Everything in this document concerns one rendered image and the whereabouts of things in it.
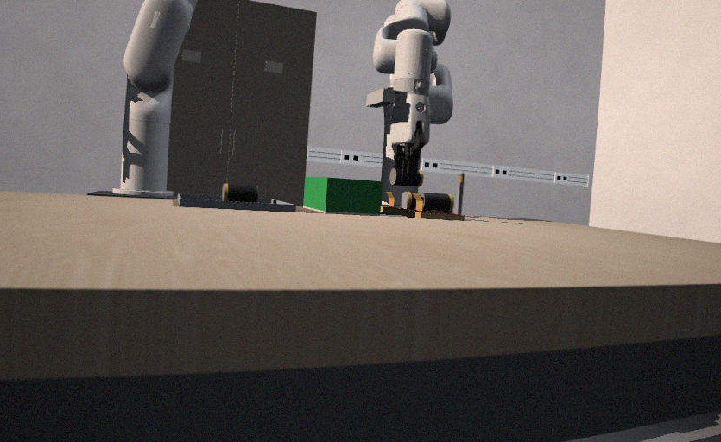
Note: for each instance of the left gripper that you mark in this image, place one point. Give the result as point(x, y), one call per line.
point(405, 122)

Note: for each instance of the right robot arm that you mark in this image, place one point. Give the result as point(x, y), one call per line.
point(149, 61)

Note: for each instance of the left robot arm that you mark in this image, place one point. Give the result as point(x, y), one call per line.
point(411, 70)

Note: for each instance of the green box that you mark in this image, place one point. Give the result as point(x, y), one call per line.
point(343, 196)

